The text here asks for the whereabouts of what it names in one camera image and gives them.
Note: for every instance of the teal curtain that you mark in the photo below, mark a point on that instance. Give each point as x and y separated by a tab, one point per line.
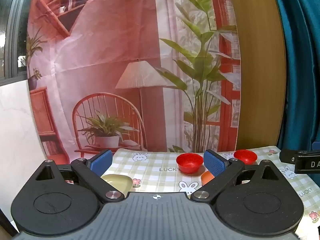
302	67

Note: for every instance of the orange bowl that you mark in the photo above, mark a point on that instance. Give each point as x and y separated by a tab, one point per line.
206	178

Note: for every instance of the dark window frame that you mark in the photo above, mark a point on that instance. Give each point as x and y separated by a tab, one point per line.
15	30

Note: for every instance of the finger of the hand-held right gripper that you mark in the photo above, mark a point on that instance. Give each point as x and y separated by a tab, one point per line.
287	156

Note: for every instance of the white marble board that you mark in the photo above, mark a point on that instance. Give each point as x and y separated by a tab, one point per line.
17	135

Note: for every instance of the pale yellow plate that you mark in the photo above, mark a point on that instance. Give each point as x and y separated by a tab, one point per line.
117	181

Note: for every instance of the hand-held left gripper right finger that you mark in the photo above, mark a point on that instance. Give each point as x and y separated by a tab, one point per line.
214	164

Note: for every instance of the red bowl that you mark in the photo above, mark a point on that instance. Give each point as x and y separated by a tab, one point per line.
189	161
246	155

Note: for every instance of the printed room backdrop cloth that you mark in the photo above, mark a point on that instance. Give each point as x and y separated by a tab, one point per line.
112	55

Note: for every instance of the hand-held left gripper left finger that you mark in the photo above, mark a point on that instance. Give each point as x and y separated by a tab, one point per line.
102	162

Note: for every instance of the yellow wooden panel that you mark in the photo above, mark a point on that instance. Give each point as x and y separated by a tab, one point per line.
260	67

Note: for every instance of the green checked rabbit tablecloth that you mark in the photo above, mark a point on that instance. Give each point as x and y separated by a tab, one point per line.
155	166

